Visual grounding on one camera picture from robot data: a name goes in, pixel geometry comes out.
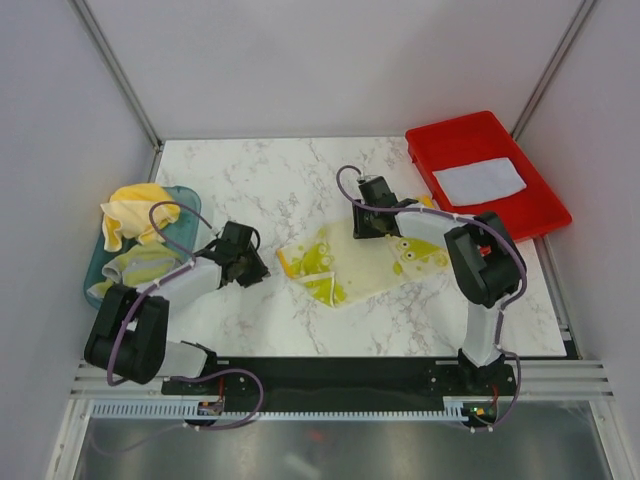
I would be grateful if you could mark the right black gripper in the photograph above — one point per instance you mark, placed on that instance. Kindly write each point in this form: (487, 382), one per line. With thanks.
(359, 229)

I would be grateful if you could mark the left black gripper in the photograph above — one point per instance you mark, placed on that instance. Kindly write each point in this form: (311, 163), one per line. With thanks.
(259, 269)

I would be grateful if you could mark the green frog pattern towel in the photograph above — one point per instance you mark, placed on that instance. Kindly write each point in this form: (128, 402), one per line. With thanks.
(337, 270)

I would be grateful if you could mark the light blue towel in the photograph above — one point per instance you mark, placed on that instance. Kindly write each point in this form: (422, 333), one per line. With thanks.
(480, 182)

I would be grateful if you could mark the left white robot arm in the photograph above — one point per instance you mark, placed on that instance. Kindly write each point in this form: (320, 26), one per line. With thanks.
(128, 339)

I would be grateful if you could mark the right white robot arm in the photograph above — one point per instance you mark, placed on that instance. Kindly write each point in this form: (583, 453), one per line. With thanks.
(488, 268)

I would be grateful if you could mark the teal plastic basket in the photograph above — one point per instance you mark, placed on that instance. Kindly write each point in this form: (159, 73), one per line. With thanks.
(184, 231)

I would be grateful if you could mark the grey green towel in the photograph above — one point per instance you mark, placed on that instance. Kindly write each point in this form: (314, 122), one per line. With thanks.
(139, 265)

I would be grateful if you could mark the yellow towel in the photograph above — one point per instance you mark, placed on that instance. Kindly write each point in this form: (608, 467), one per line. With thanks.
(126, 215)

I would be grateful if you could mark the red plastic tray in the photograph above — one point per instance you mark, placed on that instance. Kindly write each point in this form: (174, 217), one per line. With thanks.
(533, 212)

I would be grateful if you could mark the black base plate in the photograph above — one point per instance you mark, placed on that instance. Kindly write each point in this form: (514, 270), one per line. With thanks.
(346, 383)

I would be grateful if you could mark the grey slotted cable duct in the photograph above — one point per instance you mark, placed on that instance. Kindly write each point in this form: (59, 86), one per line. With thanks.
(192, 410)

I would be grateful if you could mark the left aluminium frame post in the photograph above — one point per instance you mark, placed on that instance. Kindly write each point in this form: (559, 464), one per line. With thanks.
(101, 44)

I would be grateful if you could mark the aluminium frame post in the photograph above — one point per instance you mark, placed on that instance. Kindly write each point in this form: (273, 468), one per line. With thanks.
(101, 44)
(568, 40)

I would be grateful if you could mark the right aluminium frame post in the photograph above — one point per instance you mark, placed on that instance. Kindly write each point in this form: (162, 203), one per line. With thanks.
(568, 40)

